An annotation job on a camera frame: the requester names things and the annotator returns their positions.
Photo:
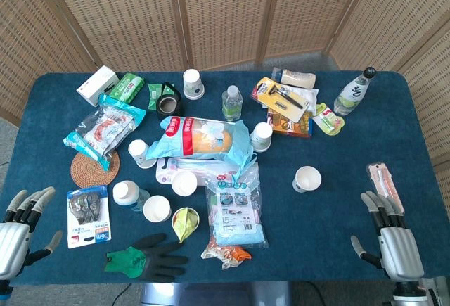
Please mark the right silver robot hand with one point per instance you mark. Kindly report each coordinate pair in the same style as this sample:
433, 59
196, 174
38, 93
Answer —
400, 249

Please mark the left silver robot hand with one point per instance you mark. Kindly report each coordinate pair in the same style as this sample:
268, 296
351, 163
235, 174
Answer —
14, 242

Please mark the white paper cup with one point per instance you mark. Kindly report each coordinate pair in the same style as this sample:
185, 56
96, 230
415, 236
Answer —
139, 153
184, 183
307, 179
262, 137
193, 86
157, 208

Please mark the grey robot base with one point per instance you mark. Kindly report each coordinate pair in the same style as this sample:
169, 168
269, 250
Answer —
211, 294

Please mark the paper cup with yellow wrapper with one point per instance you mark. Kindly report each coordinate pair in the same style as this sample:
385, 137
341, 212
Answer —
185, 222

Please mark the pink pen blister pack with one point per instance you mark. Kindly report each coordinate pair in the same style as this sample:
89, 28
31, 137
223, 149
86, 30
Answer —
385, 188

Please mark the correction tape blister pack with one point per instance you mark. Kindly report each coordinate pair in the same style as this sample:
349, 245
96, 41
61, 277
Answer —
88, 219

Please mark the round woven coaster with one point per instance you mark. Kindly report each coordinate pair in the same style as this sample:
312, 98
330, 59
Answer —
86, 172

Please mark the white-capped plastic bottle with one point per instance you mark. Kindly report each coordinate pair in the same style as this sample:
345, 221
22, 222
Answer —
127, 195

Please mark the green black work glove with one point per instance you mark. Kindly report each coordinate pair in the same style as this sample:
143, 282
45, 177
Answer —
154, 260

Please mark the teal white plastic packet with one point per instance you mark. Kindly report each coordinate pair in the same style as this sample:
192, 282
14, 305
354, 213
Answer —
103, 126

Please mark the green lip balm pack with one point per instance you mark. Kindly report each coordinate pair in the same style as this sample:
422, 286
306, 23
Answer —
328, 119

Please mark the lime soda bottle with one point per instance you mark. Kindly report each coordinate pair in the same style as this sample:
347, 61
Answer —
353, 92

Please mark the orange cardboard box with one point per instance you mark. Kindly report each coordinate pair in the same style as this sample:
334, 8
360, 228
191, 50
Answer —
288, 127

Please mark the white pink toothbrush pack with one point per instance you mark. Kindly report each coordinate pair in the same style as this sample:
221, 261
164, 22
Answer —
165, 173

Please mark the zip bag with blue cloths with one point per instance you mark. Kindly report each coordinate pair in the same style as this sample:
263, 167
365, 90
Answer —
237, 211

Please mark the orange snack packet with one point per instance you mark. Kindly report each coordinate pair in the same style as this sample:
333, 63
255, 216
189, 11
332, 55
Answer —
226, 253

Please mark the white cardboard box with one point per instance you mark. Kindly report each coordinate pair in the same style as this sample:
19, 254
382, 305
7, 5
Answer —
96, 86

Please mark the white plastic pouch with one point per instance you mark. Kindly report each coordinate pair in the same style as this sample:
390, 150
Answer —
309, 95

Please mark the green wet wipes pack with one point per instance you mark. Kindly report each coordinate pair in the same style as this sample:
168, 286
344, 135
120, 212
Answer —
127, 88

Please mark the razor in yellow package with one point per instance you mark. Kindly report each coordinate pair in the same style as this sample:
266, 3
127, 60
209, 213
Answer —
281, 96

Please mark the beige tube bottle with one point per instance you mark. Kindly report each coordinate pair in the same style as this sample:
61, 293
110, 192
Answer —
299, 78

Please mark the small green packet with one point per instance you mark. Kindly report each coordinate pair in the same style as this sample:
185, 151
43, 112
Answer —
153, 95

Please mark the black tape roll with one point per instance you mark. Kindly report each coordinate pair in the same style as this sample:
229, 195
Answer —
168, 105

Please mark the light blue sponge bag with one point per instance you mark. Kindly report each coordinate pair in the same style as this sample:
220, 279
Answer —
200, 140

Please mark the clear water bottle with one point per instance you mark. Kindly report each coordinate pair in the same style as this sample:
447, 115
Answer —
232, 105

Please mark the woven folding screen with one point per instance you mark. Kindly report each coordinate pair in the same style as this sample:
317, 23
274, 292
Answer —
225, 14

